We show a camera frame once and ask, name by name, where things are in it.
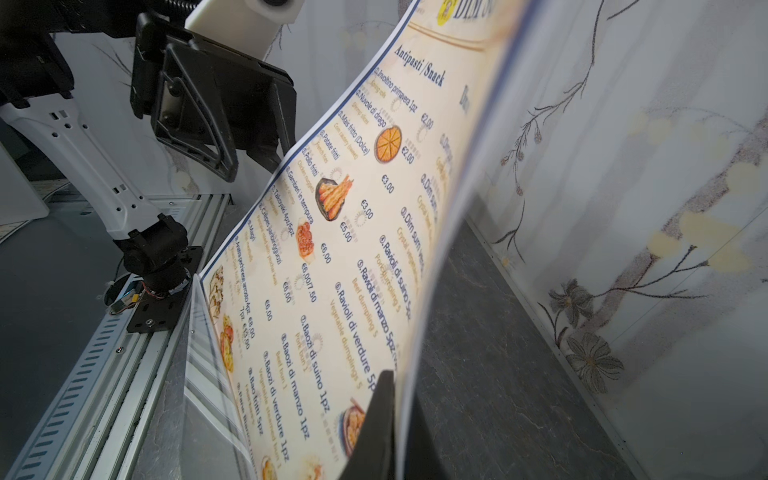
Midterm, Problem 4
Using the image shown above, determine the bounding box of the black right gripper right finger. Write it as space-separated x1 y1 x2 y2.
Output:
402 395 449 480

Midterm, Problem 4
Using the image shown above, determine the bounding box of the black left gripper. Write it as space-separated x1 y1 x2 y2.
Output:
130 12 297 183

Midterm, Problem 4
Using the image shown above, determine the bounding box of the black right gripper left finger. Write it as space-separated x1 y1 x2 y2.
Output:
339 370 395 480

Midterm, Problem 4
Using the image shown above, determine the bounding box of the white acrylic menu rack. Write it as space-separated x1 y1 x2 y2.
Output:
180 276 257 479

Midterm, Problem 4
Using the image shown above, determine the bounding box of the dim sum laminated menu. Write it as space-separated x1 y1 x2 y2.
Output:
198 1 580 479

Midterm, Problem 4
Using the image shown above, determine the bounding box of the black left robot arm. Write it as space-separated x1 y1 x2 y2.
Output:
1 1 302 333

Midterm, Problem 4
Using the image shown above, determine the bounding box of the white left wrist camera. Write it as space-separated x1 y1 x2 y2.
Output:
184 0 305 60

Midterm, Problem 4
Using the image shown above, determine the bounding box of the aluminium mounting rail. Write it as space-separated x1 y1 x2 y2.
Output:
71 191 241 480

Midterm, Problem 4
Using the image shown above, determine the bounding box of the white slotted cable duct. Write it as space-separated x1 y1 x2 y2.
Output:
6 309 136 479

